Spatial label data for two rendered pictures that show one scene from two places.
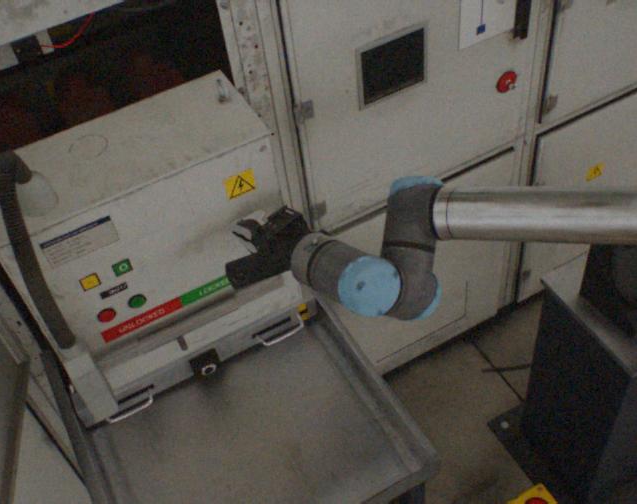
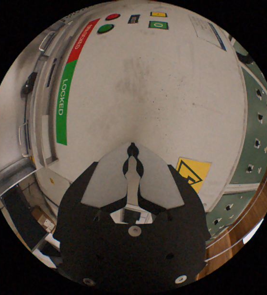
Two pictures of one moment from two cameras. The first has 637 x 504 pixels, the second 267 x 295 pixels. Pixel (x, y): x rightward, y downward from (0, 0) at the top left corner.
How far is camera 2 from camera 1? 135 cm
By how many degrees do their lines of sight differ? 38
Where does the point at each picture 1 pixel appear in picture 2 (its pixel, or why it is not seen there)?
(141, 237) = (190, 45)
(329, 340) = (17, 167)
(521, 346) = (34, 192)
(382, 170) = not seen: hidden behind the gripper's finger
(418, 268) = not seen: outside the picture
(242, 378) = (15, 105)
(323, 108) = not seen: hidden behind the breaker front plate
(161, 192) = (236, 95)
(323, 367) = (5, 160)
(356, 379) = not seen: outside the picture
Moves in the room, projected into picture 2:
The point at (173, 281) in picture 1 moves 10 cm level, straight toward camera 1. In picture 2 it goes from (98, 52) to (60, 22)
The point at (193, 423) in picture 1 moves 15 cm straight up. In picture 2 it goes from (16, 67) to (30, 43)
